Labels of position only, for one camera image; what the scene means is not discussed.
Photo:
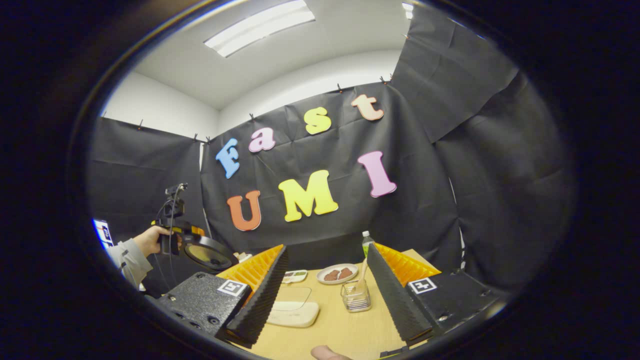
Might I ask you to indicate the white round plate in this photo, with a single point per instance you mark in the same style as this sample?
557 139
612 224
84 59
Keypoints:
325 281

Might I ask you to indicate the large ceiling light panel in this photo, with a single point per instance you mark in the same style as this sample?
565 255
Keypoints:
260 27

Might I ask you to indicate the computer monitor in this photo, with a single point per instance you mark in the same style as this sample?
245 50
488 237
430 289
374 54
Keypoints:
104 232

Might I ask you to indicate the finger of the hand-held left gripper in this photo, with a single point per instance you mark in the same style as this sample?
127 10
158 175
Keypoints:
197 231

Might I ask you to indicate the small ceiling light panel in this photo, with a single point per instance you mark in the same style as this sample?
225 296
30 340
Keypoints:
408 10

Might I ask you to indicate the white rice container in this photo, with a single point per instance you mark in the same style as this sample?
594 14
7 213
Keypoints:
295 314

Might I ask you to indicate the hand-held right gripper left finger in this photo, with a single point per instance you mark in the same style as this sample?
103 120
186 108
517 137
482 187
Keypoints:
260 305

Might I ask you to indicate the brown meat piece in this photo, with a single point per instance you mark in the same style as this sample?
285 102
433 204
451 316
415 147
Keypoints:
345 273
331 275

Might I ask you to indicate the black backdrop cloth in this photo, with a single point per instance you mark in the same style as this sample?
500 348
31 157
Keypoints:
450 175

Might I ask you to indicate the dark grey rice cooker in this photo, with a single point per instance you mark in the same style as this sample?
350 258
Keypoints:
210 255

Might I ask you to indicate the green drink bottle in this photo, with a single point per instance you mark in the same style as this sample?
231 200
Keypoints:
367 246

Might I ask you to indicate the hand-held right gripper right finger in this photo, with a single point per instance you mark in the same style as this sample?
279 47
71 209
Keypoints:
395 300

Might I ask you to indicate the white divided bean dish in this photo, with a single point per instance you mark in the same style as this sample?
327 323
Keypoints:
296 276

